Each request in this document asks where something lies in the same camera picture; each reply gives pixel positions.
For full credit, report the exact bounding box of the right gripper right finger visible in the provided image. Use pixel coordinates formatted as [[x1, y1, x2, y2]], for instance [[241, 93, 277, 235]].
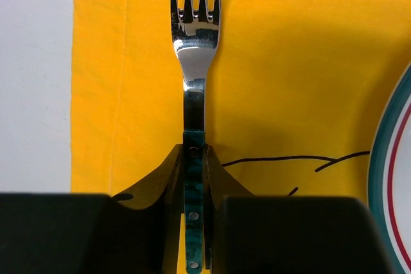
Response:
[[202, 144, 253, 270]]

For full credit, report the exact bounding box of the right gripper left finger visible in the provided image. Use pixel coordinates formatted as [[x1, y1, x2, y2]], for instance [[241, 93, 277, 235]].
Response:
[[112, 144, 184, 271]]

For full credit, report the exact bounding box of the fork with blue handle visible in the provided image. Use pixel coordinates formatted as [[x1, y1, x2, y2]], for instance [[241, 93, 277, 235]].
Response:
[[170, 0, 222, 273]]

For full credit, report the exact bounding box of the yellow pikachu cloth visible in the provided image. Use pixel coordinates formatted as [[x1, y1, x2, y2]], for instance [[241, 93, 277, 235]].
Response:
[[71, 0, 410, 200]]

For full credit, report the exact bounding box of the white patterned plate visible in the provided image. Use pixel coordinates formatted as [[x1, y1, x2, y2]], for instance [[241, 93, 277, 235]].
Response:
[[367, 67, 410, 273]]

